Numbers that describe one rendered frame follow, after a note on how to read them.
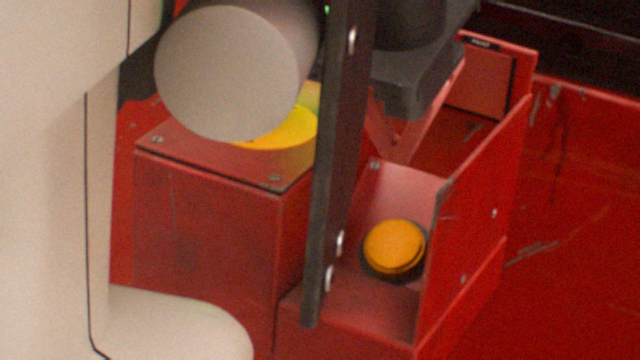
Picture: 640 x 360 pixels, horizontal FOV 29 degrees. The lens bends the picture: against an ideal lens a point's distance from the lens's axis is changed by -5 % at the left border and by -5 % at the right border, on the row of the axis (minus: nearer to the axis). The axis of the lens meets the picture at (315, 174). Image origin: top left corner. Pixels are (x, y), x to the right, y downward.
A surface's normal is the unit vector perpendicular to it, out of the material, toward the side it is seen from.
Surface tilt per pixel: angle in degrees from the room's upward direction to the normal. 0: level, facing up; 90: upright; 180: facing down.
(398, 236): 35
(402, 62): 14
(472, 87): 90
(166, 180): 90
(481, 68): 90
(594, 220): 90
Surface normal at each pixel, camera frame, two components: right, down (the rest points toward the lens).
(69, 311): 0.98, 0.15
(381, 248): -0.19, -0.49
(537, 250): -0.42, 0.40
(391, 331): 0.08, -0.88
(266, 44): -0.18, 0.46
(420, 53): -0.04, -0.75
